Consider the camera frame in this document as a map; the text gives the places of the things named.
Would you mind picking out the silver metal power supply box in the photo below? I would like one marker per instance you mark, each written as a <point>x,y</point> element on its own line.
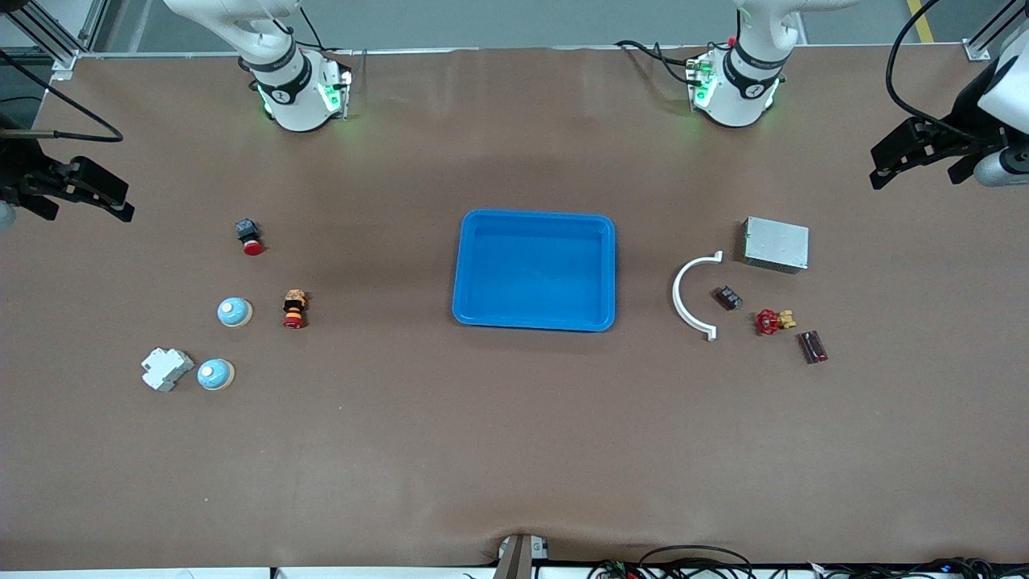
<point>776,244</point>

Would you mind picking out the blue plastic tray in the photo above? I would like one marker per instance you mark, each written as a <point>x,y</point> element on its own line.
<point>534,273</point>

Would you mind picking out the blue bell with cream button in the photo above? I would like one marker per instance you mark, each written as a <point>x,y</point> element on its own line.
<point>234,312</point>
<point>215,375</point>

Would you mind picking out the white curved plastic bracket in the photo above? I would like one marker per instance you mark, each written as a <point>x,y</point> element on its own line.
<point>675,297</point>

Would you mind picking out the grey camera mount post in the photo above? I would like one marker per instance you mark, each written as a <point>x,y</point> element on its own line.
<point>514,559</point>

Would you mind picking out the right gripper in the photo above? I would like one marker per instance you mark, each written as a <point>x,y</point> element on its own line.
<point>18,171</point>

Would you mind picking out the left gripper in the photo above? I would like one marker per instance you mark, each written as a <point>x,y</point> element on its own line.
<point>958,130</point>

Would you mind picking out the white circuit breaker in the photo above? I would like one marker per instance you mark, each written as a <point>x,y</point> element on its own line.
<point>166,370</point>

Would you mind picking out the red yellow push button switch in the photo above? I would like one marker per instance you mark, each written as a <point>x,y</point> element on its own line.
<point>295,310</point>

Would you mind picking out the black red emergency stop button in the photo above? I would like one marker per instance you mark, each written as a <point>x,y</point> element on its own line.
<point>252,241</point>

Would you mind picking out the aluminium frame with corner bracket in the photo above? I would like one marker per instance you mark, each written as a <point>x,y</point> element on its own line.
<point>977,51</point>
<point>64,64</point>

